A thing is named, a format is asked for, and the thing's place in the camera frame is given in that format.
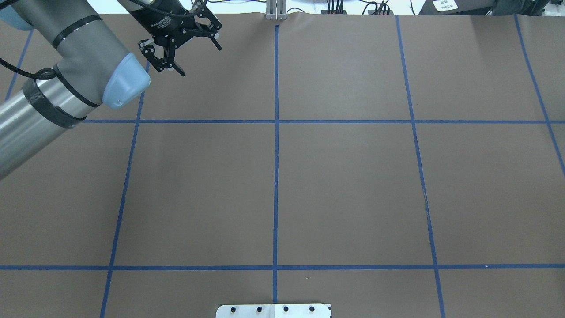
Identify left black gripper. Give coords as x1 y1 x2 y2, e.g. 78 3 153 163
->
119 0 222 77

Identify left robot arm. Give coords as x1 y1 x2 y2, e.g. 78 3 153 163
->
1 0 222 178

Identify aluminium frame post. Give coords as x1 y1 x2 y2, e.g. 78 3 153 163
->
265 0 288 21

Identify white camera pillar with base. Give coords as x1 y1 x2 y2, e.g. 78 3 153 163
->
215 303 332 318

